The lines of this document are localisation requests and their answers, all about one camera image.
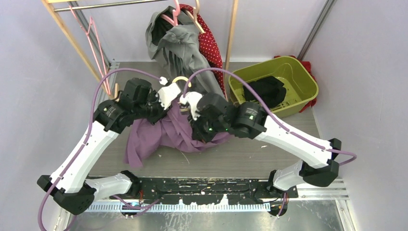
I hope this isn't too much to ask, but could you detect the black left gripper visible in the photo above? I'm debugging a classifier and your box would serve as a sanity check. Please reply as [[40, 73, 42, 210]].
[[133, 89, 171, 125]]

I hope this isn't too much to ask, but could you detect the purple skirt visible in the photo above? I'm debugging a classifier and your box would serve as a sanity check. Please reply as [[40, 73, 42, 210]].
[[124, 100, 231, 167]]

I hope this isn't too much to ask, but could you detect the wooden hanger of purple skirt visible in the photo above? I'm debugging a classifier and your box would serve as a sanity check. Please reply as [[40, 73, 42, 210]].
[[172, 76, 190, 115]]

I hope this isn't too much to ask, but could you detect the black skirt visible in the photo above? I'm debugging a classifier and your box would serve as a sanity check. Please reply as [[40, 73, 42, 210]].
[[248, 76, 287, 108]]

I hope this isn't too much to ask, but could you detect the grey skirt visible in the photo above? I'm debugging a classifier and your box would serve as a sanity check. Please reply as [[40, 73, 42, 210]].
[[145, 7, 210, 78]]

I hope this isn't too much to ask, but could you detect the pink wire hanger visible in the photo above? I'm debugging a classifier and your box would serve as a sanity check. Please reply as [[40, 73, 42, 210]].
[[69, 2, 109, 77]]

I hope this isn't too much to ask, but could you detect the pink hanger of grey skirt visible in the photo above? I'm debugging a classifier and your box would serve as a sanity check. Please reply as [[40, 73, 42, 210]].
[[160, 0, 181, 26]]

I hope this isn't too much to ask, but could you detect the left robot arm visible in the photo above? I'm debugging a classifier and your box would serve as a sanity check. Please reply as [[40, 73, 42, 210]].
[[37, 78, 179, 215]]

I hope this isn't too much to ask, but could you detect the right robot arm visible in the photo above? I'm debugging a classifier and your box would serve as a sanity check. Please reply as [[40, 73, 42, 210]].
[[180, 92, 341, 198]]

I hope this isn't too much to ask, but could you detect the red polka dot skirt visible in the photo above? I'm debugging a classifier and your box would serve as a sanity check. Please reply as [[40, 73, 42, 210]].
[[180, 4, 226, 95]]

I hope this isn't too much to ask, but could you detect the wooden hanger of red skirt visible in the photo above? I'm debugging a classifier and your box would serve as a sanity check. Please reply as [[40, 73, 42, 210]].
[[185, 0, 205, 34]]

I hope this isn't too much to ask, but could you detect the olive green plastic basket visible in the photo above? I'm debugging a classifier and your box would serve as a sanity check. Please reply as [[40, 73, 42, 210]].
[[233, 56, 319, 118]]

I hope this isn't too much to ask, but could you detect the wooden clothes rack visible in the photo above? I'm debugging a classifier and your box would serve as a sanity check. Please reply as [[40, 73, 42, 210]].
[[41, 0, 240, 103]]

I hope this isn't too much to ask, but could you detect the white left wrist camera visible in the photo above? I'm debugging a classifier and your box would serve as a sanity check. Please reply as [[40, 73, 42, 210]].
[[158, 76, 185, 110]]

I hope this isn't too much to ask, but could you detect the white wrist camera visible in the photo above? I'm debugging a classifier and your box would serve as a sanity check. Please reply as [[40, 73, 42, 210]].
[[179, 91, 203, 121], [158, 76, 185, 110]]

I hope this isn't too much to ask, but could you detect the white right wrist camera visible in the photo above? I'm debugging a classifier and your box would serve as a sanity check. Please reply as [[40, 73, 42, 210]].
[[179, 91, 203, 121]]

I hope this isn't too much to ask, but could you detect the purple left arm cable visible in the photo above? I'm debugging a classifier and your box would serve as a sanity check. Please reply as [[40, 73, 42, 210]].
[[38, 67, 163, 231]]

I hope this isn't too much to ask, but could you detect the metal corner rail left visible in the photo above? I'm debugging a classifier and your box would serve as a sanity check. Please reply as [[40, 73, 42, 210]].
[[67, 1, 119, 103]]

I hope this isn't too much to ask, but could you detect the metal corner rail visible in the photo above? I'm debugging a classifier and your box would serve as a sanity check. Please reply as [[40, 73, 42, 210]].
[[67, 1, 119, 103], [297, 0, 337, 60]]

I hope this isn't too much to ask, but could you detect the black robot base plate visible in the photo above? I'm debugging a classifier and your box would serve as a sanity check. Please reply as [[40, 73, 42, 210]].
[[120, 178, 284, 205]]

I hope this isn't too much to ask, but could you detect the metal corner rail right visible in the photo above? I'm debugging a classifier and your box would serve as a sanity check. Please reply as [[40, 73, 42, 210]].
[[297, 0, 337, 60]]

